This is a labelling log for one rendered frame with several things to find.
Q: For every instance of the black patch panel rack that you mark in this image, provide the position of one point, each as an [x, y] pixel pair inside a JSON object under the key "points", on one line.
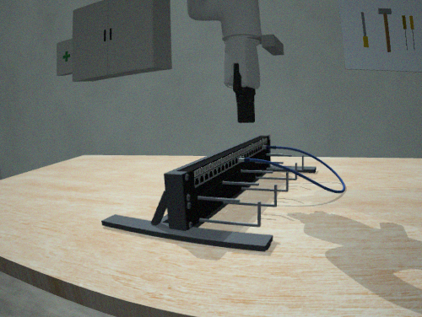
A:
{"points": [[197, 190]]}

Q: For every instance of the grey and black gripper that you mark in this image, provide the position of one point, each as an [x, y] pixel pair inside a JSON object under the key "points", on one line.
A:
{"points": [[241, 60]]}

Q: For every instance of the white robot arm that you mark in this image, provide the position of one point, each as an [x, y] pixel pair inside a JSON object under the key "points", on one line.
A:
{"points": [[239, 18]]}

